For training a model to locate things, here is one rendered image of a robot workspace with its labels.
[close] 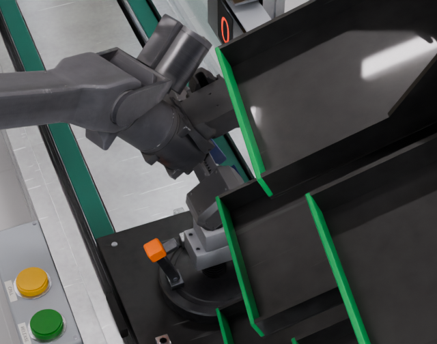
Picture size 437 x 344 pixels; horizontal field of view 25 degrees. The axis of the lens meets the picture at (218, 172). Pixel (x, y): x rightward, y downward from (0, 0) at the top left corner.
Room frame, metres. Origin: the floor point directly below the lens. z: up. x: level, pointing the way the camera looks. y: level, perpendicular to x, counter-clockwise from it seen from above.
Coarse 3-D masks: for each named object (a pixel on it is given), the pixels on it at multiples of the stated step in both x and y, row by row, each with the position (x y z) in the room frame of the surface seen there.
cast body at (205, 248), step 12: (216, 228) 0.75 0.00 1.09; (192, 240) 0.75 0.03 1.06; (204, 240) 0.74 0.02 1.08; (216, 240) 0.74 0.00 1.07; (192, 252) 0.74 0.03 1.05; (204, 252) 0.74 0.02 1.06; (216, 252) 0.74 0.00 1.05; (228, 252) 0.75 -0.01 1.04; (204, 264) 0.73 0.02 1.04; (216, 264) 0.74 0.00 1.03
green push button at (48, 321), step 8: (40, 312) 0.71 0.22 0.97; (48, 312) 0.71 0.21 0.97; (56, 312) 0.71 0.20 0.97; (32, 320) 0.70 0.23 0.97; (40, 320) 0.70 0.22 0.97; (48, 320) 0.70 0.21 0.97; (56, 320) 0.70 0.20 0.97; (32, 328) 0.69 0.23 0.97; (40, 328) 0.68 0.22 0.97; (48, 328) 0.68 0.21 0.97; (56, 328) 0.68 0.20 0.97; (40, 336) 0.68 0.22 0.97; (48, 336) 0.68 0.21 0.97
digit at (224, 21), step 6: (222, 6) 0.98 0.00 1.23; (222, 12) 0.98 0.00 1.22; (222, 18) 0.98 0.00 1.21; (228, 18) 0.96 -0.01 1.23; (222, 24) 0.98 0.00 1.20; (228, 24) 0.96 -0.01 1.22; (222, 30) 0.98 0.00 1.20; (228, 30) 0.96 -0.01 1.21; (222, 36) 0.98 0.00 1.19; (228, 36) 0.96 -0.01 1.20; (222, 42) 0.98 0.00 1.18
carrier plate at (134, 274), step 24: (168, 216) 0.86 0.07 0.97; (192, 216) 0.86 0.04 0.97; (96, 240) 0.82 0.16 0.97; (120, 240) 0.82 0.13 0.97; (144, 240) 0.82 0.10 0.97; (168, 240) 0.82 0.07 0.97; (120, 264) 0.78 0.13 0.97; (144, 264) 0.78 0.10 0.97; (120, 288) 0.75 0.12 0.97; (144, 288) 0.75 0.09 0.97; (144, 312) 0.71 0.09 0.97; (168, 312) 0.71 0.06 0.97; (144, 336) 0.67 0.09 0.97; (192, 336) 0.67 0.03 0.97; (216, 336) 0.67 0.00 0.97
